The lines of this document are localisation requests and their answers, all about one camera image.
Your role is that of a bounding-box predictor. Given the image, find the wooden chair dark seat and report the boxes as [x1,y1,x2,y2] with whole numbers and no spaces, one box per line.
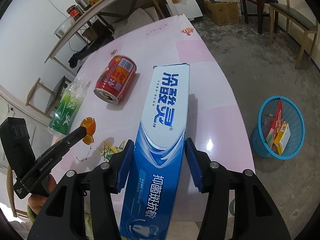
[269,0,319,69]
[26,75,73,120]

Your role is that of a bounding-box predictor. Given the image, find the person's left hand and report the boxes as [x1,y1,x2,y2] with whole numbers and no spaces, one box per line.
[27,174,59,214]

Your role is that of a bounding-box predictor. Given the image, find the glass bowl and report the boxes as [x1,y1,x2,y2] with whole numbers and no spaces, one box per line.
[54,17,75,38]

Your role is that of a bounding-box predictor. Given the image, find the blue plastic basket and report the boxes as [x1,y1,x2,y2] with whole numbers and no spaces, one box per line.
[251,95,306,159]

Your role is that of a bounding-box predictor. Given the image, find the red snack bag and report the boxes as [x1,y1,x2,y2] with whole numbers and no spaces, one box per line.
[265,100,284,140]

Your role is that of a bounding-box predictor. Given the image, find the blue toothpaste box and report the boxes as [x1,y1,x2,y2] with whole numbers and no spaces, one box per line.
[119,64,191,240]

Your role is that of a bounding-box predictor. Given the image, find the white door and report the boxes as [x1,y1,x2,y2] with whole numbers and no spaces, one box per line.
[0,85,50,140]

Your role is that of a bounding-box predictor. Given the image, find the white side table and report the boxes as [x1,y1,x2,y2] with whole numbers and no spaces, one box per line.
[44,0,175,64]

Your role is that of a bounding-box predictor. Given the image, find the black cloth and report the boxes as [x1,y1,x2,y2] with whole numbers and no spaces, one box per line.
[68,39,110,68]

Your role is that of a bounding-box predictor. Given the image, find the small cardboard box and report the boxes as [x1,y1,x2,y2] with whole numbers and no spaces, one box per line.
[82,27,98,42]

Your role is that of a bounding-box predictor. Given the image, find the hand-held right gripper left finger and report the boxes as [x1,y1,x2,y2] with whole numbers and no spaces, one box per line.
[27,139,135,240]

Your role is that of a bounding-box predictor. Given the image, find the large cardboard box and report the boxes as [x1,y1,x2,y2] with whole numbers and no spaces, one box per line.
[204,0,240,26]

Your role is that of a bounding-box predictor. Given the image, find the green plastic bottle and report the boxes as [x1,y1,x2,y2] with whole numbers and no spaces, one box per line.
[47,76,87,136]

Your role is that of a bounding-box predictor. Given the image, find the red label jar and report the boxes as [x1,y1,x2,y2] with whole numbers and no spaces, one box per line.
[66,4,84,20]

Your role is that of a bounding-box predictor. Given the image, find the white pillow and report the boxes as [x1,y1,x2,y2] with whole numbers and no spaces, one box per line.
[111,7,165,32]

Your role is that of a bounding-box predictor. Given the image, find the red drink can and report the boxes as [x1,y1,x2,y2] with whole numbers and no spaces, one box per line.
[94,55,137,104]

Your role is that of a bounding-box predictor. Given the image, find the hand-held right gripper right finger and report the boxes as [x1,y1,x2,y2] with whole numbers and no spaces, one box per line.
[184,138,292,240]

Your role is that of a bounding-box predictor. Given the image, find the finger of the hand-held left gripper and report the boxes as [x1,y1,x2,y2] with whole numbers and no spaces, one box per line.
[54,126,87,153]

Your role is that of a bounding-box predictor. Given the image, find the orange peel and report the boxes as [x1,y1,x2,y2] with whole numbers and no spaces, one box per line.
[80,117,97,136]

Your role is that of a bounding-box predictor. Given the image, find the small yellow box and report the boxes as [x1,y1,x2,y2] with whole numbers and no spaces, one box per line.
[272,122,291,155]

